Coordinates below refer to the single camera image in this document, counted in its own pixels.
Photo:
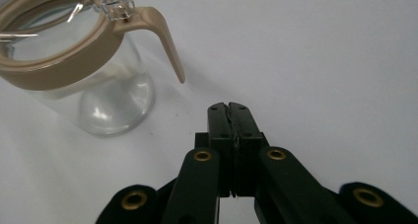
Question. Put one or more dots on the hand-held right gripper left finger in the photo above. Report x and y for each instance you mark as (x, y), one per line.
(221, 132)

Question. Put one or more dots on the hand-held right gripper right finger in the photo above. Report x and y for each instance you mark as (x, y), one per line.
(244, 132)

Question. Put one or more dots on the glass jar with beige clamp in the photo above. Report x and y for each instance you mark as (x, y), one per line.
(65, 69)

